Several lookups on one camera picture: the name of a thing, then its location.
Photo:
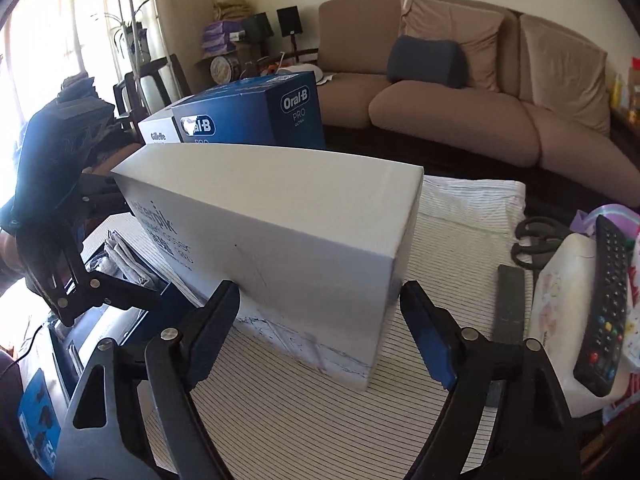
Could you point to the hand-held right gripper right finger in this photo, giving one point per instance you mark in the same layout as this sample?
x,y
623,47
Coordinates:
x,y
425,330

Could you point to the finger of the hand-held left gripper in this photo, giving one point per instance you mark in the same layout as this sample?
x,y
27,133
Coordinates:
x,y
115,292

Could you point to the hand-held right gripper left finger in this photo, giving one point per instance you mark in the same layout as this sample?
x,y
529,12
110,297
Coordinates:
x,y
215,325

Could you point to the white water flosser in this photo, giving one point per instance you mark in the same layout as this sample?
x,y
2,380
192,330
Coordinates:
x,y
130,260

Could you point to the white Waterpik waterflosser box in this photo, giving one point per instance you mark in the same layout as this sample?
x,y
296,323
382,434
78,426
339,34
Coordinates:
x,y
280,220

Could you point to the striped cloth-covered desktop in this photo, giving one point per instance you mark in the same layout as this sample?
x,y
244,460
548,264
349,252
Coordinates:
x,y
310,420

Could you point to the dark grey flat bar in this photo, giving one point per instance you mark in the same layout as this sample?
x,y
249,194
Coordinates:
x,y
510,305

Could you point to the white razor box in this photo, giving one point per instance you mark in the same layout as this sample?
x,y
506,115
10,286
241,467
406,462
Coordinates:
x,y
157,132

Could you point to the white printed tissue box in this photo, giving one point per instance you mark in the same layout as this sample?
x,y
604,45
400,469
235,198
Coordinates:
x,y
555,300

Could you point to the dark wooden chair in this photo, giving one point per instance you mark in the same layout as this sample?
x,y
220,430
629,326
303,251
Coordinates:
x,y
165,72

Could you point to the reflective metal box blue print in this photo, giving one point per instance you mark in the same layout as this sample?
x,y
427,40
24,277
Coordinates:
x,y
37,410

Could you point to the white coat rack pole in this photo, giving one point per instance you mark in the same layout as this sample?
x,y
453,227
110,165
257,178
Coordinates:
x,y
131,35

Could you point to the potted plant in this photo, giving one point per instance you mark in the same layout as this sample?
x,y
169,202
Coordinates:
x,y
130,30

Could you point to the black remote control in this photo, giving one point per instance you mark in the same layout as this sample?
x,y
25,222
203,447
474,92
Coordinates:
x,y
605,305

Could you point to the blue toothbrush box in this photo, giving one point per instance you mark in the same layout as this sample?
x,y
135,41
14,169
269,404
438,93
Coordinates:
x,y
235,110

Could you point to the round printed tin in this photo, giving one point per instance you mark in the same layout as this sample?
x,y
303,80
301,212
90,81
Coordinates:
x,y
226,68

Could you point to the purple packs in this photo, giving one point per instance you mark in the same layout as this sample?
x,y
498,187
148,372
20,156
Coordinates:
x,y
222,37

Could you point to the brown sofa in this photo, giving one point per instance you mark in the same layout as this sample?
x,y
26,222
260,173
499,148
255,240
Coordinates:
x,y
450,110

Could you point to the pink purple plastic bag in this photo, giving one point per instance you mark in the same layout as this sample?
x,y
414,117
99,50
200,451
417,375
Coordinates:
x,y
615,210

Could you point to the woven straw basket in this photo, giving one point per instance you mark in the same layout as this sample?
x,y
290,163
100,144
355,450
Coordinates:
x,y
234,10

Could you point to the black speaker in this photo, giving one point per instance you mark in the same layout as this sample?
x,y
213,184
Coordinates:
x,y
289,22
259,27

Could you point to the white curved appliance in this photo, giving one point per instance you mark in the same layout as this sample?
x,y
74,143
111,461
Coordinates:
x,y
305,70

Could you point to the dark lumbar pillow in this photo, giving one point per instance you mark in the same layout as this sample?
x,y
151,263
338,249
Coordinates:
x,y
425,60

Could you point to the beige smooth sofa cushion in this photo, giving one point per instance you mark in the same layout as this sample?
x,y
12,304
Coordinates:
x,y
565,70

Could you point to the beige wrinkled sofa cushion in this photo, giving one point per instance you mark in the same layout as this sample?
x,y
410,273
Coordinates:
x,y
465,30

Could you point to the yellow bottle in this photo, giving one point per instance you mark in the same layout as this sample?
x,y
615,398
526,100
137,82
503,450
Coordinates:
x,y
616,91

